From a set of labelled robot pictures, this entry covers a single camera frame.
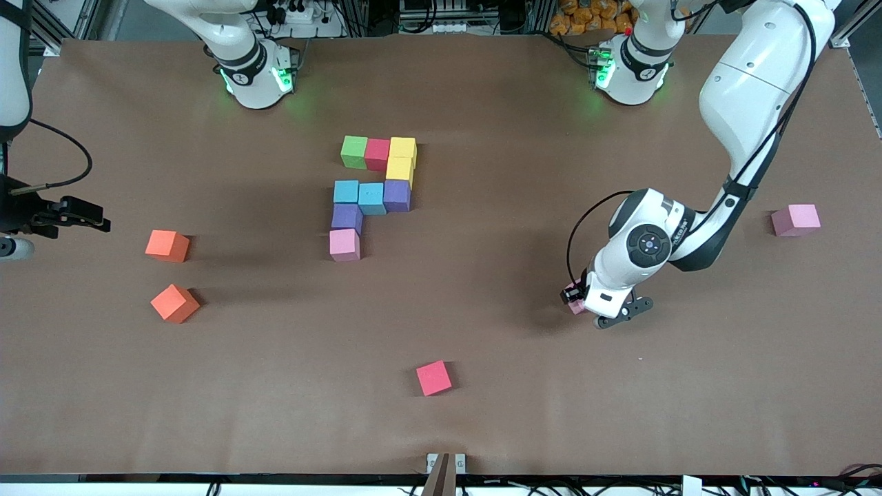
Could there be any purple foam cube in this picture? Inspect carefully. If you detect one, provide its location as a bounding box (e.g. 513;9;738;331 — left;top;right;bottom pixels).
331;204;364;235
382;180;412;213

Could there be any red foam cube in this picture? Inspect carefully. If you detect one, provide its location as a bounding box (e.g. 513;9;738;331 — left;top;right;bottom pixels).
365;138;393;172
416;360;453;397

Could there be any green foam cube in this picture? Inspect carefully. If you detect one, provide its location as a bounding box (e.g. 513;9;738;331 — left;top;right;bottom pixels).
340;135;370;171

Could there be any orange foam cube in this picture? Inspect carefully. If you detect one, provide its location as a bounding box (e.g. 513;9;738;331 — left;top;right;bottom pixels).
150;283;201;324
145;229;190;263

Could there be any brown table cover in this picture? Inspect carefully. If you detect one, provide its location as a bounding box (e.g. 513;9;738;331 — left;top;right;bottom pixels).
0;33;882;477

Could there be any orange snack bag pile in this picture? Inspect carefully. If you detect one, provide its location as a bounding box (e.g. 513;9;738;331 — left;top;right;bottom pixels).
549;0;638;37

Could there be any grey electronics rack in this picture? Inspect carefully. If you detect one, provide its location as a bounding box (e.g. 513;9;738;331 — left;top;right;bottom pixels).
398;0;504;35

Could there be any white power strip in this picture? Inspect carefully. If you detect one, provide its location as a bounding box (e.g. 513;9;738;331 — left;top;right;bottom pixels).
256;0;345;39

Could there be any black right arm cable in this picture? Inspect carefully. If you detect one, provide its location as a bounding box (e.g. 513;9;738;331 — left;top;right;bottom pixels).
10;118;94;194

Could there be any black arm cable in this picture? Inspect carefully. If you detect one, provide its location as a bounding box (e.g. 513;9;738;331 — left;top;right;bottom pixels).
10;118;94;194
566;190;638;285

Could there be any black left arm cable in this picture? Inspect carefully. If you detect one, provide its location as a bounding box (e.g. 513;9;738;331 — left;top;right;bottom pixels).
566;190;638;285

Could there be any aluminium frame post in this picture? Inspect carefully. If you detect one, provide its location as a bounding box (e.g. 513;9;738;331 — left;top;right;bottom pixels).
830;0;882;49
28;0;104;57

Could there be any small metal bracket plate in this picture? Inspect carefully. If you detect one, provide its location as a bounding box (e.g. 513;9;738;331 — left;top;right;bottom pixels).
426;453;467;476

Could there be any brown camera pole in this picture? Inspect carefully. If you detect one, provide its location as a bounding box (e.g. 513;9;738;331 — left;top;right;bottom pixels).
420;453;459;496

